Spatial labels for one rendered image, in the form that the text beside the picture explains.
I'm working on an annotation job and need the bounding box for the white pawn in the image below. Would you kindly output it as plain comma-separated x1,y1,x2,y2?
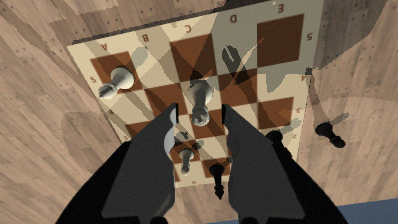
179,149,194,175

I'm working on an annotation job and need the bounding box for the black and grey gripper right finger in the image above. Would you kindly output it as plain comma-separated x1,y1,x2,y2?
221,104,348,224

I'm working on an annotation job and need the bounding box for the brown and cream chessboard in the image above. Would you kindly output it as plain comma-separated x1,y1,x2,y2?
66,0,324,188

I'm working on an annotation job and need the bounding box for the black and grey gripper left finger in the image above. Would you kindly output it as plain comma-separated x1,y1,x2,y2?
55,103,178,224

